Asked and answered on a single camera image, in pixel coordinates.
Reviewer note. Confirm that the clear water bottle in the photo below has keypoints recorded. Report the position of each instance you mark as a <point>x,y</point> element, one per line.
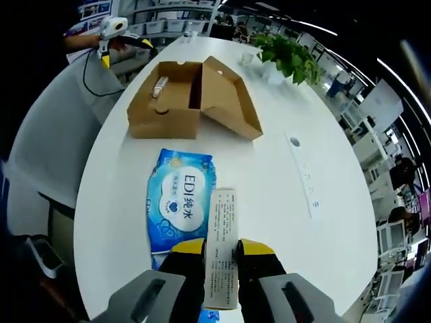
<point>189,33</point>

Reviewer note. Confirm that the white office chair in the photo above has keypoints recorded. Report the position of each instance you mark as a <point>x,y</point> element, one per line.
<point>390,237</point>

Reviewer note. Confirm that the white cosmetic tube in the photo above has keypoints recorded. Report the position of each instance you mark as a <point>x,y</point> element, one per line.
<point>161,87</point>

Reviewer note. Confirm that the grey mesh office chair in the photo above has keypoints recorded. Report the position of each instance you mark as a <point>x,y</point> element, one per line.
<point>60,134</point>

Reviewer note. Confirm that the purple lit monitor screen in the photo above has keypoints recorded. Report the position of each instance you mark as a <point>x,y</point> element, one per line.
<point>426,205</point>

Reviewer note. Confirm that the blue wet wipes soft item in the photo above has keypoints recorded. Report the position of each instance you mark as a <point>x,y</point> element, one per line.
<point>178,195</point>

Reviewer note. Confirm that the brown cardboard shoe box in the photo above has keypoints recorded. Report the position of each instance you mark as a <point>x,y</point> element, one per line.
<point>161,124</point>

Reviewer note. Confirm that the white table power panel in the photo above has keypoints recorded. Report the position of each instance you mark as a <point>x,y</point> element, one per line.
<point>304,175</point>

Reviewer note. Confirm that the potted green plant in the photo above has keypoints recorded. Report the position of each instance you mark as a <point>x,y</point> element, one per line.
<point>289,57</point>

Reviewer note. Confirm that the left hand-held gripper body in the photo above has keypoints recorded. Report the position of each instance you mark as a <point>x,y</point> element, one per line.
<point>112,28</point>

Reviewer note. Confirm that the white printed carton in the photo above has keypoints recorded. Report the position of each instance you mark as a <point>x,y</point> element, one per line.
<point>222,235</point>

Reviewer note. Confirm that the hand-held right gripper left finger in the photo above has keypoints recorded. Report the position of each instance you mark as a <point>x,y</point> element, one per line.
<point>185,279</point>

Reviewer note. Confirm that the grey storage shelf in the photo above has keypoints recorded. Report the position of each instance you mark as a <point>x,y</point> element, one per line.
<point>168,23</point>

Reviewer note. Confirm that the blue wall display board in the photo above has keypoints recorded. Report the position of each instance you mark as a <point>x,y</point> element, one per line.
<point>91,10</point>

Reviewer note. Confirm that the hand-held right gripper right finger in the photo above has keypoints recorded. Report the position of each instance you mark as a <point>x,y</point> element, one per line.
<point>259,279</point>

